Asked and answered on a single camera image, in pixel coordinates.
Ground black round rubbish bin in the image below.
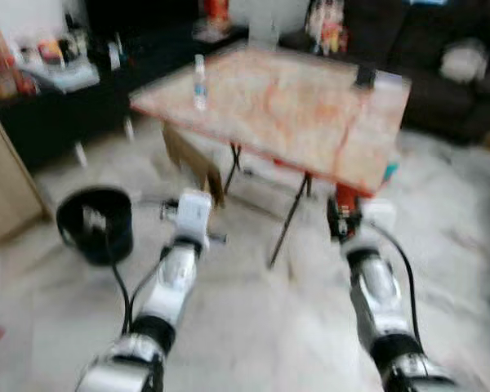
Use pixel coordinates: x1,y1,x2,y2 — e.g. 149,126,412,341
56,186,136,267

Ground red box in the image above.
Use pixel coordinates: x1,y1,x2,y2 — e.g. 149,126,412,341
333,183,362,207

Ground marble pattern folding table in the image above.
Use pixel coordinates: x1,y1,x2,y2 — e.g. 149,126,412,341
129,42,412,270

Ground dark grey sofa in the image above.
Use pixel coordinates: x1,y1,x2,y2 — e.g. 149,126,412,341
278,0,490,145

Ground black phone stand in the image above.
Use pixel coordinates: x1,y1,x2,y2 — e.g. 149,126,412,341
355,65,378,90

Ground brown cardboard piece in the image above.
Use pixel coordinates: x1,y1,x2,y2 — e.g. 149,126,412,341
162,122,226,207

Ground plush doll with red shirt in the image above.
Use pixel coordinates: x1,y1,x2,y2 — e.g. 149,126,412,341
306,0,349,55

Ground clear plastic water bottle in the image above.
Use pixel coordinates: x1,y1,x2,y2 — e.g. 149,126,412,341
193,54,207,112

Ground white pillow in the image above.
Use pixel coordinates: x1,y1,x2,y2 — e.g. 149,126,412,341
440,41,490,83

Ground red and gold figurine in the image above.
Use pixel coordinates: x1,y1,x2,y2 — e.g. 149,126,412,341
199,0,233,35

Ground black television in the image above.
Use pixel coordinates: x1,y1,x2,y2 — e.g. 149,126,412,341
85,0,203,40

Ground black low TV cabinet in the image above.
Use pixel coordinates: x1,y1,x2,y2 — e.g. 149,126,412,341
0,26,247,171

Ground white tray with items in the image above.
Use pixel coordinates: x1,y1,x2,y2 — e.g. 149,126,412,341
18,33,101,93

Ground light wooden door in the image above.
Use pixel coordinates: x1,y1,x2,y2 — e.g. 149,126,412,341
0,96,51,256

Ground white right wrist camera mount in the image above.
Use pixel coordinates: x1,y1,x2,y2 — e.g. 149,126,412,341
361,199,398,239

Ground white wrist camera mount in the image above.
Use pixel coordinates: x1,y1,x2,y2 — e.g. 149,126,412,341
176,189,214,247
361,199,398,239

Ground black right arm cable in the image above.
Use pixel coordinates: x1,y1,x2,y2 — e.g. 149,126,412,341
366,220,420,345

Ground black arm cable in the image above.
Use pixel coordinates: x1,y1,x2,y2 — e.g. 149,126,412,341
103,233,133,337
366,220,420,345

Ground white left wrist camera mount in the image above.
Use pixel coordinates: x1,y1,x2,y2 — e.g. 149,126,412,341
176,189,214,247

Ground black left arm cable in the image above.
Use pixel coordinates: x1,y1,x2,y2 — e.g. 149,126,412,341
103,233,133,337

